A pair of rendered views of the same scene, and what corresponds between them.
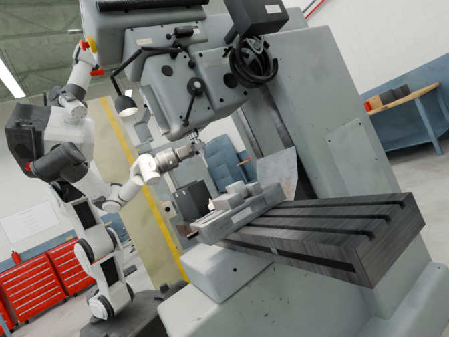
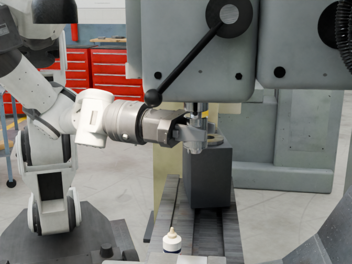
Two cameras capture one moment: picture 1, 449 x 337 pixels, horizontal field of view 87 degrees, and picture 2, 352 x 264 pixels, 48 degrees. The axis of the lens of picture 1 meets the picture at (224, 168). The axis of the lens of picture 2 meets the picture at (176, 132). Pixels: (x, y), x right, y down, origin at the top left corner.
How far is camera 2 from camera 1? 60 cm
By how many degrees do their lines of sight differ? 35
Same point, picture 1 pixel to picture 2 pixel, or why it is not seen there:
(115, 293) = (50, 215)
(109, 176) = not seen: hidden behind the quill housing
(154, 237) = not seen: hidden behind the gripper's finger
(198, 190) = (209, 163)
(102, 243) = (47, 151)
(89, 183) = (13, 87)
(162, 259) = (180, 168)
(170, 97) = (154, 20)
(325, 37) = not seen: outside the picture
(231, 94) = (319, 65)
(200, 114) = (207, 84)
